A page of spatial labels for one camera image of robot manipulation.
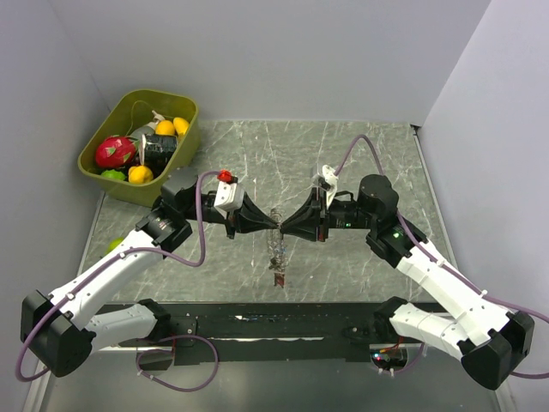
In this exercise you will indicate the yellow lemon toy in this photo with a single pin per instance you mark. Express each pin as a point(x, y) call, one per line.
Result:
point(181, 126)
point(139, 175)
point(165, 128)

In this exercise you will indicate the yellow lemon toy back right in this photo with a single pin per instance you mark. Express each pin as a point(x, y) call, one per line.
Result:
point(181, 126)

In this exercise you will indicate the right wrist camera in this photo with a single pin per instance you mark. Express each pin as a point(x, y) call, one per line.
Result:
point(323, 177)

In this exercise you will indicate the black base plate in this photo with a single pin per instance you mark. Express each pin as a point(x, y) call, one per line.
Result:
point(204, 331)

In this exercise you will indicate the yellow lemon toy back left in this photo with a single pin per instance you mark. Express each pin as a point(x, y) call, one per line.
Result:
point(165, 128)

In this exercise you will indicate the grey spray bottle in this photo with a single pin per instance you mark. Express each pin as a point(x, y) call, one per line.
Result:
point(147, 129)

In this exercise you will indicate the olive green plastic bin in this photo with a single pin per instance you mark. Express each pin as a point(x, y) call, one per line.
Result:
point(131, 112)

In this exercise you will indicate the red dragon fruit toy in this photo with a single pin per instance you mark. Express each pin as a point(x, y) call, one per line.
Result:
point(115, 152)

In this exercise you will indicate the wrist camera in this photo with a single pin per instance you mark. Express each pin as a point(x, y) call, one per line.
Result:
point(323, 177)
point(230, 193)

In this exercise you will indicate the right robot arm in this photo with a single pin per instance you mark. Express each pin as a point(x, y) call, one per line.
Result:
point(488, 338)

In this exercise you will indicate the metal disc keyring organizer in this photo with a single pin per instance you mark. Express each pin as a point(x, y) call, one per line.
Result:
point(276, 244)

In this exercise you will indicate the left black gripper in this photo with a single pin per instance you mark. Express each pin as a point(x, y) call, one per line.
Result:
point(250, 217)

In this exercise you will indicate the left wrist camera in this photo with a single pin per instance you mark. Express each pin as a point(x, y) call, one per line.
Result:
point(230, 193)

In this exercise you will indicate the green pear toy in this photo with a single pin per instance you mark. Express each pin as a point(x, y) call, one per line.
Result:
point(114, 244)

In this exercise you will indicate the red key tag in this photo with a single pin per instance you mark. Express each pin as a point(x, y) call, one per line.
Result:
point(279, 279)

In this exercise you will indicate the aluminium rail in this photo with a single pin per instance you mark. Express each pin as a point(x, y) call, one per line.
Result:
point(107, 381)

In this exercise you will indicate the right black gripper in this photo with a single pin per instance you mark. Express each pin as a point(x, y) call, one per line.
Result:
point(312, 216)

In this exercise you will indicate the black wrapped cup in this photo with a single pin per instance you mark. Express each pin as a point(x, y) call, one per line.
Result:
point(157, 150)

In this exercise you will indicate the green lime toy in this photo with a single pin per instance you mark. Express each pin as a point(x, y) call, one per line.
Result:
point(113, 174)

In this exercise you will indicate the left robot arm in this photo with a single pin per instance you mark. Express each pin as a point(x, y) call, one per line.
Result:
point(63, 328)

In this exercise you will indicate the yellow lemon toy front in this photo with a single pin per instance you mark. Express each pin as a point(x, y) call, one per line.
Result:
point(139, 175)

